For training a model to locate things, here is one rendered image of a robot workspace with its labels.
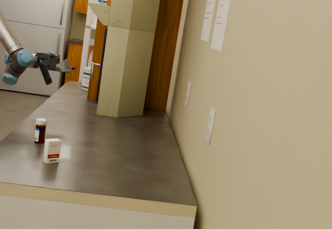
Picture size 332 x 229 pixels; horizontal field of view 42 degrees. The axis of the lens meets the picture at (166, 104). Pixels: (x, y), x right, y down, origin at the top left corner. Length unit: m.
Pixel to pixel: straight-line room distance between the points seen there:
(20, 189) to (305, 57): 0.91
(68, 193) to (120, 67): 1.08
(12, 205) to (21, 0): 6.15
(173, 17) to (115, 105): 0.68
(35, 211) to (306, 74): 0.91
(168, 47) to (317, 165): 2.04
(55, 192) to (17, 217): 0.14
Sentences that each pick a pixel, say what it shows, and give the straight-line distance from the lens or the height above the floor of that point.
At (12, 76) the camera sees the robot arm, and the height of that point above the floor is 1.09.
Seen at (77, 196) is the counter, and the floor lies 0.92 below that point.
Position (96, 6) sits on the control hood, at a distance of 2.27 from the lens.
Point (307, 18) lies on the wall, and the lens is 0.81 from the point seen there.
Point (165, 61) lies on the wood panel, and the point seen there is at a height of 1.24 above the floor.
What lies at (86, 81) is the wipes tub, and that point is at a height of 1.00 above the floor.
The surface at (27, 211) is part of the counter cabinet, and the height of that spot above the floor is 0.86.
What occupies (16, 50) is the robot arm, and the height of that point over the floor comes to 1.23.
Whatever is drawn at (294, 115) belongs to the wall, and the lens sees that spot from 0.78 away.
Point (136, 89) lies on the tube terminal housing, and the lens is 2.38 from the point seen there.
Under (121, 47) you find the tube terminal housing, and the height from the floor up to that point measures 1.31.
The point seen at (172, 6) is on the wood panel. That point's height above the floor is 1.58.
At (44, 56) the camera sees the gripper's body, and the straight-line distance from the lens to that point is 2.35.
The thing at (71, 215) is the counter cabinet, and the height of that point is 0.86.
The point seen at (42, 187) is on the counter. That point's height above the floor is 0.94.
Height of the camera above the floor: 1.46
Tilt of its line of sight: 10 degrees down
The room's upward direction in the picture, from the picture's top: 9 degrees clockwise
